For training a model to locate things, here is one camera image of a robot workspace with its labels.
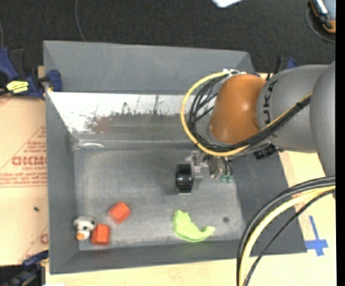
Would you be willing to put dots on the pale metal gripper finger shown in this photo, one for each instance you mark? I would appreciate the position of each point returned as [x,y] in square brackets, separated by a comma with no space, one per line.
[196,159]
[201,172]

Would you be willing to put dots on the black round roll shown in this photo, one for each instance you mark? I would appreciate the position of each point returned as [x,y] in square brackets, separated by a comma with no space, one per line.
[184,178]

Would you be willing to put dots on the grey metal bin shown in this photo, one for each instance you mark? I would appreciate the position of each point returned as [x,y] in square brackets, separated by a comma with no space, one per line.
[148,174]

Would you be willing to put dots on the light green curved soft piece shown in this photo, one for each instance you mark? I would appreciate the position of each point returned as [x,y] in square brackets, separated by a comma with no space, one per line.
[187,226]

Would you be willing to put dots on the orange block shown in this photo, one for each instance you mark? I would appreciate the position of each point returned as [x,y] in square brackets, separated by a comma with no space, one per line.
[119,212]
[101,234]

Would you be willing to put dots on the white toy duck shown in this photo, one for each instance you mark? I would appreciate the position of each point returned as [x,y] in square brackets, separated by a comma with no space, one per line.
[84,225]

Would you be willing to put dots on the brown cardboard board red print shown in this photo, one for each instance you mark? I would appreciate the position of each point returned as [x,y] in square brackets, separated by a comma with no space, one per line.
[17,165]

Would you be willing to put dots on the black cylinder on white bracket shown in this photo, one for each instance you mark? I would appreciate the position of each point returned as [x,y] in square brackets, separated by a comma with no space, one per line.
[265,153]

